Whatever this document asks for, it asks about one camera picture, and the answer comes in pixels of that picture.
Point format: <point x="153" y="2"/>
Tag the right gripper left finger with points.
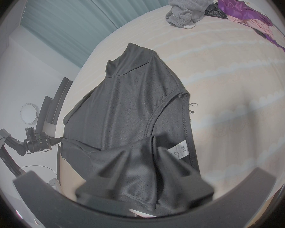
<point x="97" y="186"/>

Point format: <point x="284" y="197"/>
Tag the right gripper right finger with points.
<point x="192" y="182"/>

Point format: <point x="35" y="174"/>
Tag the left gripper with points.
<point x="46" y="141"/>

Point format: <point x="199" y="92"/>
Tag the black T-shirt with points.
<point x="128" y="103"/>

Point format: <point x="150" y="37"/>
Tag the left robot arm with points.
<point x="7" y="141"/>

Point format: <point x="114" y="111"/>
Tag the bed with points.
<point x="228" y="91"/>

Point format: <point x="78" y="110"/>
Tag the black chest of drawers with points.
<point x="54" y="103"/>

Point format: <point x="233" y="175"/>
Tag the pink garment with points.
<point x="258" y="25"/>

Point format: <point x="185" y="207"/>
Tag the shiny black garment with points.
<point x="215" y="12"/>

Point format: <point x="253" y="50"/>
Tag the grey garment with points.
<point x="187" y="8"/>

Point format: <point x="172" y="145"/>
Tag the purple satin garment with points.
<point x="239" y="8"/>

